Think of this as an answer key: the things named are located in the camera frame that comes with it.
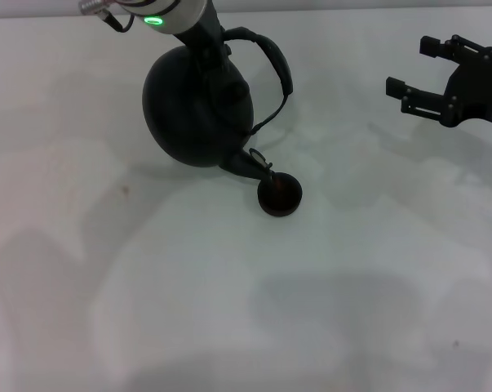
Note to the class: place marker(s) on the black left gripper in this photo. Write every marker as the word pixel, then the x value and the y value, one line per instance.
pixel 206 45

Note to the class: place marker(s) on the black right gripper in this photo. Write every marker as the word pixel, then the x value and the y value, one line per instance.
pixel 480 90

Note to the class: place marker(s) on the black round teapot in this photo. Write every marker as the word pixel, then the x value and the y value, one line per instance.
pixel 188 122

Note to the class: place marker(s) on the small dark teacup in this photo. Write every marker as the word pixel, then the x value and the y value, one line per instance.
pixel 280 203

